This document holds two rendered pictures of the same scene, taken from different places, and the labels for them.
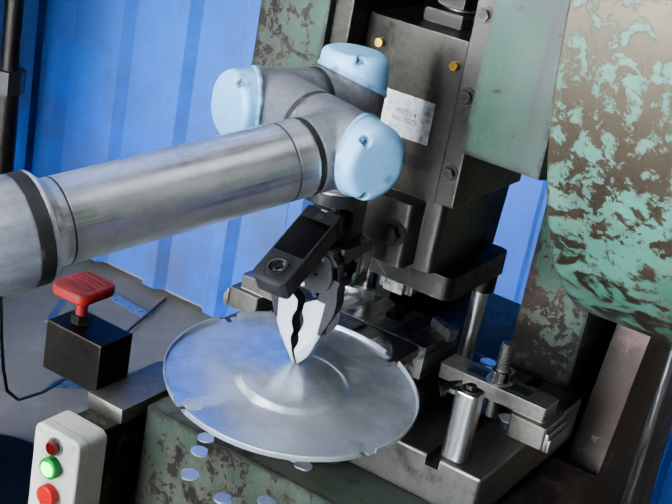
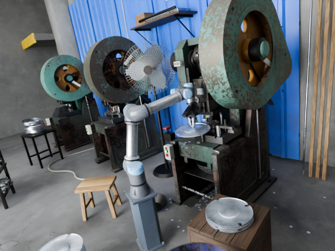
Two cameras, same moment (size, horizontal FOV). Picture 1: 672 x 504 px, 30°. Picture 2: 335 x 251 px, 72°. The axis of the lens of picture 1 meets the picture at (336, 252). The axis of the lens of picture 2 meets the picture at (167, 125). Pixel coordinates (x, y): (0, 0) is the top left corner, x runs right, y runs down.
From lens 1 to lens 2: 66 cm
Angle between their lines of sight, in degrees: 20
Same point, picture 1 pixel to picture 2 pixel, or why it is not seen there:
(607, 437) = (249, 132)
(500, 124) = not seen: hidden behind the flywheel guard
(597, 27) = (203, 66)
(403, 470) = (212, 140)
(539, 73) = not seen: hidden behind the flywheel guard
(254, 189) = (173, 100)
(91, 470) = (171, 150)
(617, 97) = (208, 73)
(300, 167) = (178, 96)
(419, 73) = (200, 84)
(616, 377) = (248, 123)
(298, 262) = (187, 112)
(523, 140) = not seen: hidden behind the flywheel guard
